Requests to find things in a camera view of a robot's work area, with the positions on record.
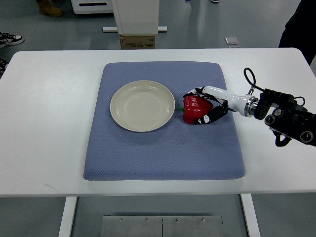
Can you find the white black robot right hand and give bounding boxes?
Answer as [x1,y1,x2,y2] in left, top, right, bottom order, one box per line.
[183,86,259,124]

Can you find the red bell pepper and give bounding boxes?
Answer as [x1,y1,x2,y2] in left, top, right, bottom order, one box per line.
[177,95,214,124]

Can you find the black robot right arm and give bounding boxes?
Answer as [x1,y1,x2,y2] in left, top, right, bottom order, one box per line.
[243,68,316,147]

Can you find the cream round plate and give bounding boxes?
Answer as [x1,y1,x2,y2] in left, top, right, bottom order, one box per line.
[110,80,175,132]

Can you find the metal floor plate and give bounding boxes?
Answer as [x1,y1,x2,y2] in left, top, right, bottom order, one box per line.
[101,216,224,237]

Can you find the blue textured mat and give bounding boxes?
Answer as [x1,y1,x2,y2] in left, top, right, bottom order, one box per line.
[83,62,245,181]

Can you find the person in black clothing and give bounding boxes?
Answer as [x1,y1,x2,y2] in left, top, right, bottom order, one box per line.
[278,0,316,65]

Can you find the white table leg right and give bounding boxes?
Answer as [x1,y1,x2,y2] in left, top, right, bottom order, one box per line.
[240,194,261,237]

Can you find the white table leg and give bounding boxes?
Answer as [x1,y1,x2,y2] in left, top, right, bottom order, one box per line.
[58,197,78,237]
[240,194,261,237]

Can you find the brown cardboard box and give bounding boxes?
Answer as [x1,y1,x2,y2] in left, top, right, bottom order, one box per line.
[119,35,156,50]

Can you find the white machine column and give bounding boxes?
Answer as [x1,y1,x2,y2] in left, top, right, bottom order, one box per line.
[103,0,167,35]

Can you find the white cabinet with slot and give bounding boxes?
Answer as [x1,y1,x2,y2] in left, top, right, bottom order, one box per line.
[71,0,113,14]

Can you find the white table leg left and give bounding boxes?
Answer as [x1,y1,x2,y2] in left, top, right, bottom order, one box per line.
[58,197,78,237]

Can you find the tan work boot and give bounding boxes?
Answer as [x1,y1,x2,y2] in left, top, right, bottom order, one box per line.
[37,0,63,17]

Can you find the black white sneaker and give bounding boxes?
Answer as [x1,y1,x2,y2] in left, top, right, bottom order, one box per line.
[0,59,8,75]
[0,33,24,48]

